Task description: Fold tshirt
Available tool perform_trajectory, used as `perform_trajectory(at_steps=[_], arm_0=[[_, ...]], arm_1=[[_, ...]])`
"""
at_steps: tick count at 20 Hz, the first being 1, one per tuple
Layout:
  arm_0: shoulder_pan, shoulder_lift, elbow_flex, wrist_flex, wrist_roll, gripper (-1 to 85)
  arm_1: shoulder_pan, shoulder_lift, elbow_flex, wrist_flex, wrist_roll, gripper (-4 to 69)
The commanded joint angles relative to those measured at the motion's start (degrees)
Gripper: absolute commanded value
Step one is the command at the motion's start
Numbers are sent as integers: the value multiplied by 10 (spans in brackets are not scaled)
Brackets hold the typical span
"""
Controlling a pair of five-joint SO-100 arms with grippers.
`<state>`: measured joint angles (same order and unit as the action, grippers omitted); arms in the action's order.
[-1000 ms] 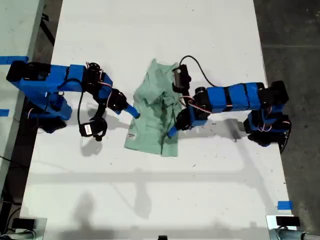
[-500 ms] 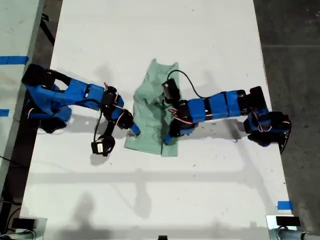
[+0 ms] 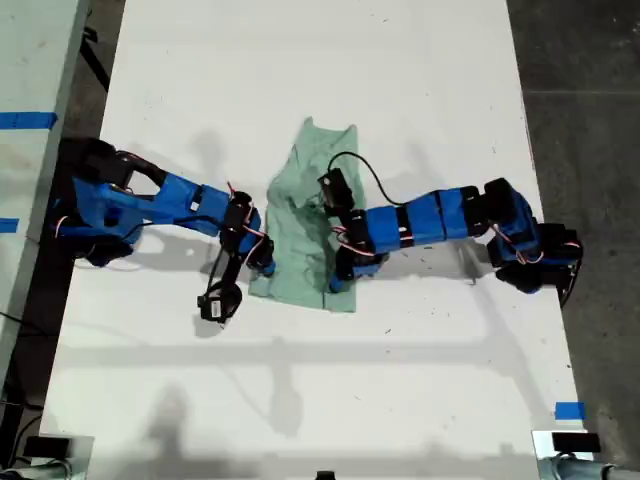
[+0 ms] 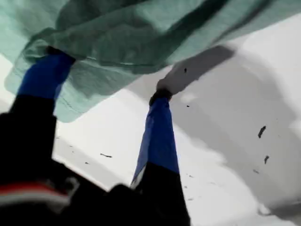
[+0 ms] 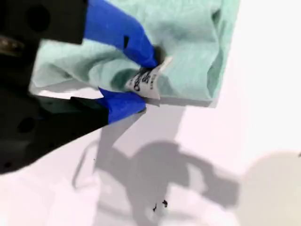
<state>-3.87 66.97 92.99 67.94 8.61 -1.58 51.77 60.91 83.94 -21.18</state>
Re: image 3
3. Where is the pale green T-shirt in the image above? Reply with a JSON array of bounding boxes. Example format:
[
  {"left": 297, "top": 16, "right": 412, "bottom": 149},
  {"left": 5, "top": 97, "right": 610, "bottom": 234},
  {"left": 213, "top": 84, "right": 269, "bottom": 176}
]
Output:
[{"left": 248, "top": 116, "right": 362, "bottom": 315}]

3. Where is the black table strut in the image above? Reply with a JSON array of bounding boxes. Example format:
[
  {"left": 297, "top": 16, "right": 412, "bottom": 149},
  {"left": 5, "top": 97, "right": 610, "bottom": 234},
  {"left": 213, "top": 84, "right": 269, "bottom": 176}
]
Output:
[{"left": 79, "top": 24, "right": 112, "bottom": 94}]

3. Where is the square blue tape patch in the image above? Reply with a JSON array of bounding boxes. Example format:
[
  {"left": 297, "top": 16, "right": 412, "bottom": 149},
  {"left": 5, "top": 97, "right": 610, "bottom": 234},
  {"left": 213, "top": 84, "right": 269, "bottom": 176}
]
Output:
[{"left": 554, "top": 401, "right": 586, "bottom": 421}]

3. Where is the shiny metal plate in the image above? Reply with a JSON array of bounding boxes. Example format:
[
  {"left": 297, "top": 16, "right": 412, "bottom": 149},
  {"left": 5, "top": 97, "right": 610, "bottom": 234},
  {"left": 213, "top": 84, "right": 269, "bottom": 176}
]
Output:
[
  {"left": 531, "top": 428, "right": 596, "bottom": 480},
  {"left": 37, "top": 434, "right": 95, "bottom": 480}
]

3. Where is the long blue tape strip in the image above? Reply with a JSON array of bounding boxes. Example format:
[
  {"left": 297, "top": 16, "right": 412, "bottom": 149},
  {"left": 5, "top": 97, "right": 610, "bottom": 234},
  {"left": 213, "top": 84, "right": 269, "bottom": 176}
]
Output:
[{"left": 0, "top": 112, "right": 60, "bottom": 130}]

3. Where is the small black box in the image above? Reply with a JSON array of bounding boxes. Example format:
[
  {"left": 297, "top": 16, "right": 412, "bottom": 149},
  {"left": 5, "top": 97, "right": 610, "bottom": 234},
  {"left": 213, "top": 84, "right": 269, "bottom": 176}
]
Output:
[
  {"left": 23, "top": 436, "right": 71, "bottom": 459},
  {"left": 552, "top": 432, "right": 601, "bottom": 454}
]

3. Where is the pale side table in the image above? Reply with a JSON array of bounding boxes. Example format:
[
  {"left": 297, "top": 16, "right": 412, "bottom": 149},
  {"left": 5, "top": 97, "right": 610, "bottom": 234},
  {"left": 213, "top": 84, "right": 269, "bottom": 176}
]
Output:
[{"left": 0, "top": 0, "right": 94, "bottom": 391}]

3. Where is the black camera box with label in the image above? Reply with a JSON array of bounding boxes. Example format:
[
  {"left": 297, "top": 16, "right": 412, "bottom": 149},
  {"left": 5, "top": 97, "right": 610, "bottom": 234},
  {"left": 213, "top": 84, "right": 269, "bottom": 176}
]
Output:
[{"left": 196, "top": 282, "right": 245, "bottom": 322}]

